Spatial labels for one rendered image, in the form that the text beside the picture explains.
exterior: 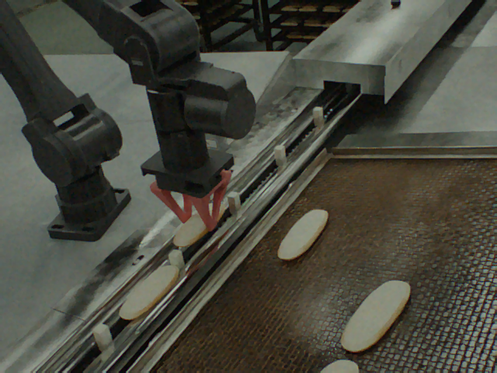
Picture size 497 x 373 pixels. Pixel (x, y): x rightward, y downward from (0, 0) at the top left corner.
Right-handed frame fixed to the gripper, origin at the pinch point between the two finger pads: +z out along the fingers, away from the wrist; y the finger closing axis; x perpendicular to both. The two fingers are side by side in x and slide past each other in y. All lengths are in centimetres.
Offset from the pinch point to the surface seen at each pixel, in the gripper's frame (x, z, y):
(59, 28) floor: 270, 90, -331
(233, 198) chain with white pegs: 7.7, 1.4, 0.4
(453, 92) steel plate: 58, 6, 17
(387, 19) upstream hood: 67, -4, 1
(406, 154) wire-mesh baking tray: 19.2, -3.0, 21.3
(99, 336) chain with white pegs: -20.4, 1.7, 0.1
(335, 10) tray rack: 225, 51, -83
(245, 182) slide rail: 14.3, 3.2, -1.9
